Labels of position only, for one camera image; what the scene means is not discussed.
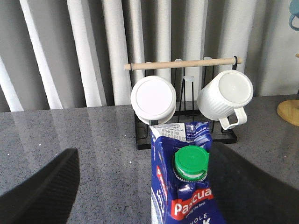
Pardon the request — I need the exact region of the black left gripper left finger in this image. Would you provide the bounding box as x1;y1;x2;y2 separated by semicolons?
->
0;148;80;224

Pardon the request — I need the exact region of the blue enamel mug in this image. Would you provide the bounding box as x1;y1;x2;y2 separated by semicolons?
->
289;0;299;32

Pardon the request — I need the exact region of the wooden mug tree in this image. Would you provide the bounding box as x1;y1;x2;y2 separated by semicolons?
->
277;53;299;127

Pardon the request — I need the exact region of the white smiley mug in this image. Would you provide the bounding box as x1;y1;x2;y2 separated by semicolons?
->
130;76;176;125

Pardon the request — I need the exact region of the black wire mug rack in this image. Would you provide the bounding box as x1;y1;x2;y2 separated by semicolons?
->
124;56;243;150

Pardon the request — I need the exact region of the blue white milk carton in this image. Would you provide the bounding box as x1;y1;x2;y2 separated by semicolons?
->
150;122;226;224

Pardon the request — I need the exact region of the white ribbed mug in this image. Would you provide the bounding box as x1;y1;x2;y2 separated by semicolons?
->
197;70;253;130

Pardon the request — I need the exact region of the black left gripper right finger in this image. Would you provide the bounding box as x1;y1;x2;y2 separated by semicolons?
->
208;143;299;224

